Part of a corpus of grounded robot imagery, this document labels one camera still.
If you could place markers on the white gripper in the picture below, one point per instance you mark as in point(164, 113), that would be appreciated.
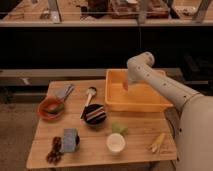
point(131, 79)

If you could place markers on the red apple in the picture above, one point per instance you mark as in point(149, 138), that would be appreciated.
point(125, 85)

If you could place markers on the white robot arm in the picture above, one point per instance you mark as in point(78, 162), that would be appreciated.
point(195, 138)

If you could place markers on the yellow plastic tray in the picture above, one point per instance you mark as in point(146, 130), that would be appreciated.
point(139, 97)

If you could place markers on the white spoon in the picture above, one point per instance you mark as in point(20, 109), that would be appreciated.
point(90, 93)

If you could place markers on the green cup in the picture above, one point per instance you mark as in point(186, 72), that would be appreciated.
point(119, 128)

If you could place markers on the layered cake slice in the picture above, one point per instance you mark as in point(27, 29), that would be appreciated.
point(94, 113)

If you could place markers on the white cup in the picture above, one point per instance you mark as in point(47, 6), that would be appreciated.
point(115, 143)

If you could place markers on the wooden table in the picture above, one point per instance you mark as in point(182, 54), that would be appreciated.
point(143, 129)

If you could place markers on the green vegetable in bowl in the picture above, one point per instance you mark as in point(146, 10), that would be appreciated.
point(54, 110)

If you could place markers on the blue grey sponge block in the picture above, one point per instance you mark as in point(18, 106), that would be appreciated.
point(69, 140)

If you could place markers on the orange bowl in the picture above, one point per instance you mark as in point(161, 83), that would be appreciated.
point(49, 103)

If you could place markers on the dark grape bunch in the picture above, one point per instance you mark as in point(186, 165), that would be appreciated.
point(54, 156)

